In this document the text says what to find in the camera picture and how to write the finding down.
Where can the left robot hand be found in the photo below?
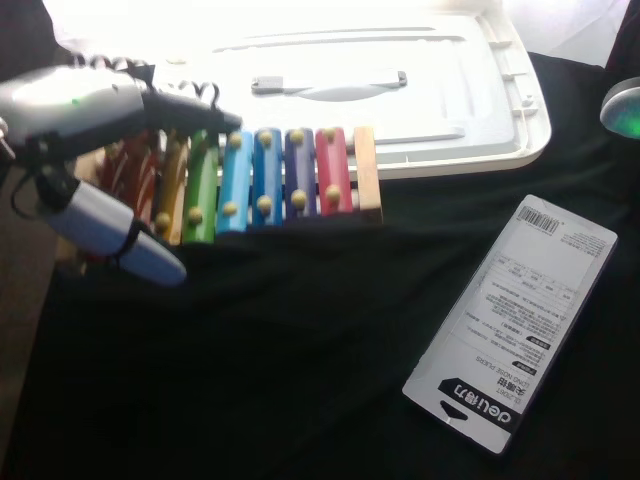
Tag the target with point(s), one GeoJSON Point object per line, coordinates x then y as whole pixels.
{"type": "Point", "coordinates": [75, 105]}

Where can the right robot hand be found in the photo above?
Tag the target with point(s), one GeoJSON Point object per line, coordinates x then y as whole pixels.
{"type": "Point", "coordinates": [625, 112]}

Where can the rainbow wooden xylophone toy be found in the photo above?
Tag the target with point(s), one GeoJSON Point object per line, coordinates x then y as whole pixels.
{"type": "Point", "coordinates": [265, 175]}

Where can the grey Deli packaged box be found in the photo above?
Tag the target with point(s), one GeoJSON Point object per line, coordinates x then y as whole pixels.
{"type": "Point", "coordinates": [510, 325]}

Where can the white plastic bin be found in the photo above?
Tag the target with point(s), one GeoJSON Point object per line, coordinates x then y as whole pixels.
{"type": "Point", "coordinates": [450, 100]}

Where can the black table cloth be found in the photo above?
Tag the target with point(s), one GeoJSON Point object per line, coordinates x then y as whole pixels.
{"type": "Point", "coordinates": [300, 375]}

